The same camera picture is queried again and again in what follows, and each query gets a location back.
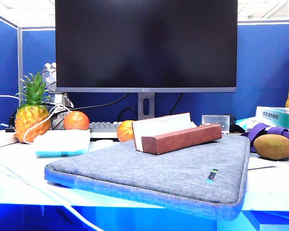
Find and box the brown leather glasses case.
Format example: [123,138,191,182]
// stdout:
[131,112,223,155]

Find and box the grey monitor stand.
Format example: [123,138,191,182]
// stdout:
[137,92,155,123]

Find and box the ribbed orange tangerine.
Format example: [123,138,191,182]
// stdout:
[117,120,136,143]

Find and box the white mechanical keyboard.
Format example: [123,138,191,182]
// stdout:
[88,121,197,139]

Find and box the grey felt laptop sleeve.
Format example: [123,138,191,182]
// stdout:
[44,134,251,221]

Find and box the smooth round orange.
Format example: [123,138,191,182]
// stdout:
[63,111,90,131]

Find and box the clear plastic box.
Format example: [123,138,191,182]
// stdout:
[201,115,231,134]

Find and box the black computer monitor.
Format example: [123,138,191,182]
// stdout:
[54,0,238,93]

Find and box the white tissue pack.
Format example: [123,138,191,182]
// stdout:
[33,129,91,158]

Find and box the black computer mouse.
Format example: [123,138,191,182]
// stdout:
[223,114,246,134]

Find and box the silver robot figurine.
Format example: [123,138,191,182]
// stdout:
[41,62,74,129]

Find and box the toy pineapple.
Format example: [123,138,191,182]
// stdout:
[14,71,52,143]

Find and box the whole brown kiwi fruit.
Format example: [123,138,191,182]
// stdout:
[253,134,289,161]

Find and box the teal and white medicine box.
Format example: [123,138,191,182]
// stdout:
[255,106,289,131]

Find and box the black monitor cable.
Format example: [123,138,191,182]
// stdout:
[54,92,184,123]

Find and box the purple strap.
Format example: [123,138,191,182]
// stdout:
[241,123,289,153]

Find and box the white cable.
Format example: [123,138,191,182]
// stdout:
[0,95,104,231]

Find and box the grey partition post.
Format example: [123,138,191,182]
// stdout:
[17,26,23,106]

